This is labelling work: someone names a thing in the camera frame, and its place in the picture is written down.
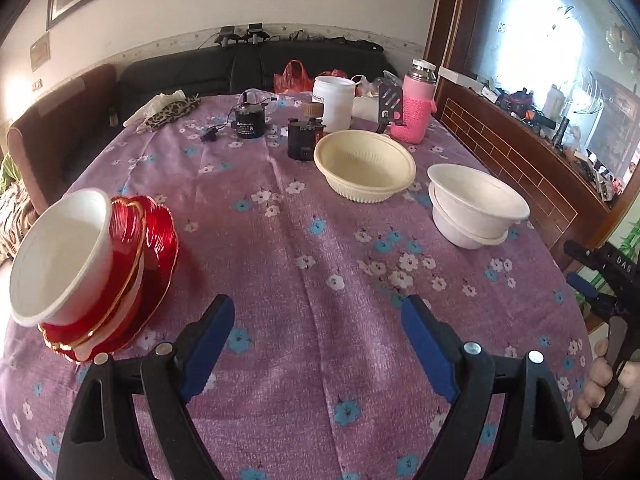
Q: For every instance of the brown wooden cabinet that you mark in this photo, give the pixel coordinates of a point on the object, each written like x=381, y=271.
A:
x=500, y=145

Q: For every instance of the cream ribbed bowl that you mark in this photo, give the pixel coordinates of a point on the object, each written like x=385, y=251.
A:
x=365, y=160

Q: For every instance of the black sofa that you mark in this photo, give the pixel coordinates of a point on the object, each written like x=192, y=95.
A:
x=200, y=70

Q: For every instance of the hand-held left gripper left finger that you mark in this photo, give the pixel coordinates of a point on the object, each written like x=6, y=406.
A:
x=212, y=340

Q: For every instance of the leopard print pouch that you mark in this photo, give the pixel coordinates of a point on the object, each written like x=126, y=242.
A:
x=170, y=112

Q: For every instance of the white plastic jar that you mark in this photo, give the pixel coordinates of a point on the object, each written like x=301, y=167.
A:
x=332, y=102

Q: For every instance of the black device with cork top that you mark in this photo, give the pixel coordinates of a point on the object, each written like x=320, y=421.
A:
x=305, y=137

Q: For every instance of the red gold-rimmed plate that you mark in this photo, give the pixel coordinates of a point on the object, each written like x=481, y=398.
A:
x=127, y=240

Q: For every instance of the black power adapter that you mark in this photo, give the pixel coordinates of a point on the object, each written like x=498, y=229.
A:
x=210, y=135

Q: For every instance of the white bowl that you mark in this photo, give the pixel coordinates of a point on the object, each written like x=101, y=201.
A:
x=60, y=255
x=460, y=232
x=475, y=190

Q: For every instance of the black grey device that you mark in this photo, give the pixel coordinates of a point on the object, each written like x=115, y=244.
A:
x=258, y=32
x=226, y=36

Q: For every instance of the pink thermos with knitted sleeve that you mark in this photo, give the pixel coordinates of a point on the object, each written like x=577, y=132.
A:
x=412, y=110

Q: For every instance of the black round device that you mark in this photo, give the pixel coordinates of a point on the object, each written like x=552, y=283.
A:
x=250, y=120

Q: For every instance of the tan wall panel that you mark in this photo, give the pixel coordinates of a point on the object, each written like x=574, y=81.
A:
x=40, y=52

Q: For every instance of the brown patterned blanket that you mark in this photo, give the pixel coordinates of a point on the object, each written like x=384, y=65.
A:
x=15, y=220

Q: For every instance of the green cushion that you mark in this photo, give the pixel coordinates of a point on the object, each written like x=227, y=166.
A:
x=9, y=170

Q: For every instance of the red plastic bag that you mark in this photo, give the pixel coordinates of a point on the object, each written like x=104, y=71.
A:
x=332, y=74
x=292, y=77

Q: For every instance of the black flashlight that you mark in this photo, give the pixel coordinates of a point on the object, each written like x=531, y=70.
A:
x=561, y=130

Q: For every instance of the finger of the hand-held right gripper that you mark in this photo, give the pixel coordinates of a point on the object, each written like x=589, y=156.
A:
x=585, y=286
x=582, y=251

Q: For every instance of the person's right hand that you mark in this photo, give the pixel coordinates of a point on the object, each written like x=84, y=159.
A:
x=595, y=380

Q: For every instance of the red glass plate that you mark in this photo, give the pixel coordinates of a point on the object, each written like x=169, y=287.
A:
x=160, y=250

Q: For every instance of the white wall switch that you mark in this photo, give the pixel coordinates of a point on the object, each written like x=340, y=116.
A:
x=37, y=85

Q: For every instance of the red black tool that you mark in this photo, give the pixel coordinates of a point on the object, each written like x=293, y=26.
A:
x=517, y=99

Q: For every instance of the pale plastic bottle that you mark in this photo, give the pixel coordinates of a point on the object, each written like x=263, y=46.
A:
x=553, y=101

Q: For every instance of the white flat box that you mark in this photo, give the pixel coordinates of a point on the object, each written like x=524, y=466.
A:
x=462, y=75

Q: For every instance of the white gloves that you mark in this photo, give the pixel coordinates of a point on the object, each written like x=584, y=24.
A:
x=152, y=105

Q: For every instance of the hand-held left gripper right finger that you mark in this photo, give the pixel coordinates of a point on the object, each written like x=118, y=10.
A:
x=422, y=340

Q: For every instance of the green plant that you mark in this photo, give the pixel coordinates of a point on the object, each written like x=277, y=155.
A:
x=631, y=240

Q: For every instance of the purple floral tablecloth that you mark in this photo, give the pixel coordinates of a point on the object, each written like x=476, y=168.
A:
x=300, y=240

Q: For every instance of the brown fabric sofa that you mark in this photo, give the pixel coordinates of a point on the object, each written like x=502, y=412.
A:
x=65, y=125

